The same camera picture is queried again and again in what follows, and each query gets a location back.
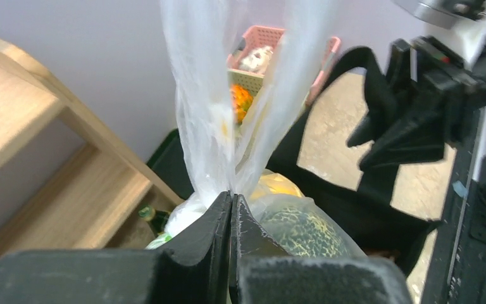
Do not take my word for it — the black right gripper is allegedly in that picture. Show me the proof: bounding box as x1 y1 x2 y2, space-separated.
346 33 486 173

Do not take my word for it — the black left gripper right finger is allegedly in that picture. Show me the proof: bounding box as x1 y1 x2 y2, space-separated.
230 195 412 303

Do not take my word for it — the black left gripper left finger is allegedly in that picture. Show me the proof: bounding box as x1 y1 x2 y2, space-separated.
0 192 233 303

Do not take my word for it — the black fabric tote bag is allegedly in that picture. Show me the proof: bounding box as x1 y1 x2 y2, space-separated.
267 40 445 275

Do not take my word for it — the clear plastic grocery bag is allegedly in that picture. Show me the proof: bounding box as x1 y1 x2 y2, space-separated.
148 1 364 257

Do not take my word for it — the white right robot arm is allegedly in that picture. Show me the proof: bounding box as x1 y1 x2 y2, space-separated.
335 1 486 171

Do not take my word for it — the green netted toy melon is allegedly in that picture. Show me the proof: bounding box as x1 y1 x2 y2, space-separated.
261 206 352 258

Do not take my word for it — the green perrier glass bottle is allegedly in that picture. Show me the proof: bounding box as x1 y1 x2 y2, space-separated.
138 205 171 237

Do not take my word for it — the yellow toy bell pepper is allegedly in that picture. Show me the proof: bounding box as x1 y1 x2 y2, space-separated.
250 169 304 201

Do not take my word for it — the black plastic tray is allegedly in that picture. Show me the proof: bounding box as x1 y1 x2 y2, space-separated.
146 129 194 200

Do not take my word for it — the wooden shelf unit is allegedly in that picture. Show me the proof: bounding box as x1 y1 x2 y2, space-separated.
0 28 185 286

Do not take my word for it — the white item in pink basket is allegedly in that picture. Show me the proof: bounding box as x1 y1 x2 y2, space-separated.
239 46 273 74

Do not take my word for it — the green plastic basket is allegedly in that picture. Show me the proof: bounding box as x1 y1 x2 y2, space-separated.
228 68 264 97

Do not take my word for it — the pink plastic basket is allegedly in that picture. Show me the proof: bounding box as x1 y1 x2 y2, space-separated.
227 25 341 105

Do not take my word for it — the orange toy pineapple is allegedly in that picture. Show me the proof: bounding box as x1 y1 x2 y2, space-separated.
230 84 254 124

